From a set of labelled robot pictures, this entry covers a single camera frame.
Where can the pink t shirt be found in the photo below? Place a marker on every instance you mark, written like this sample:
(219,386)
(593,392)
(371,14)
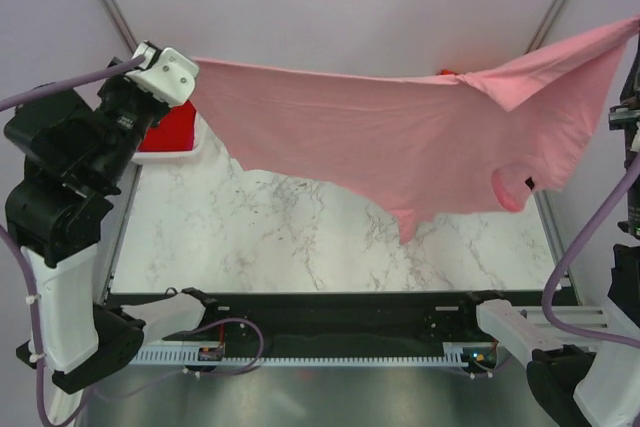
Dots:
(422,146)

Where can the white plastic basket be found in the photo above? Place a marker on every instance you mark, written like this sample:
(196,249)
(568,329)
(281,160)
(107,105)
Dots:
(200,134)

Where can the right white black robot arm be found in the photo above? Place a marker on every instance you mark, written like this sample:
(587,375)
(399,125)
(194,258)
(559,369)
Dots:
(576,387)

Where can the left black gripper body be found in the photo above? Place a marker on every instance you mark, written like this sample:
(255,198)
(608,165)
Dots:
(128,110)

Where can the white slotted cable duct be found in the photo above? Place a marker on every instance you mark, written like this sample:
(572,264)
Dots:
(194,355)

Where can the red t shirt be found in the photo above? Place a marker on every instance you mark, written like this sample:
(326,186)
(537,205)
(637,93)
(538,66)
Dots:
(174,133)

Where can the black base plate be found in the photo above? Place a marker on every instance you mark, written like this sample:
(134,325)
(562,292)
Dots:
(437,317)

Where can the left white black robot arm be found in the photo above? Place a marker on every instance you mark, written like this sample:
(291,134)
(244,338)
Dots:
(78,137)

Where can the folded orange t shirt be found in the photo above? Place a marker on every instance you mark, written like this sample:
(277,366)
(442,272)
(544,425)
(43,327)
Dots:
(446,71)

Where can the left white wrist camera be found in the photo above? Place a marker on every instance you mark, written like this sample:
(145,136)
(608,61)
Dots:
(165,73)

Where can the aluminium profile rail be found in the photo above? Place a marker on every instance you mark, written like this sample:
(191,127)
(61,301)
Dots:
(584,317)

